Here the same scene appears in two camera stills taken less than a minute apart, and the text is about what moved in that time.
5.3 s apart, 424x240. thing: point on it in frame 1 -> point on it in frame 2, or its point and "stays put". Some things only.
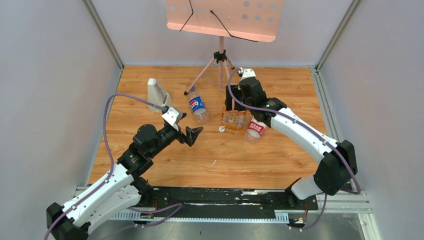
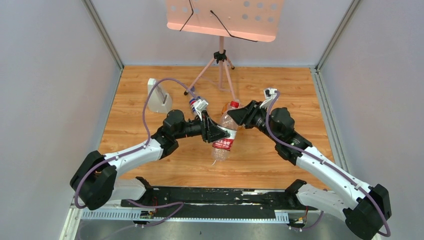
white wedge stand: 156,95 stays put
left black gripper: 182,135 -> 205,128
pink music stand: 260,20 stays put
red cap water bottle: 255,131 -> 220,150
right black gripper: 228,101 -> 245,115
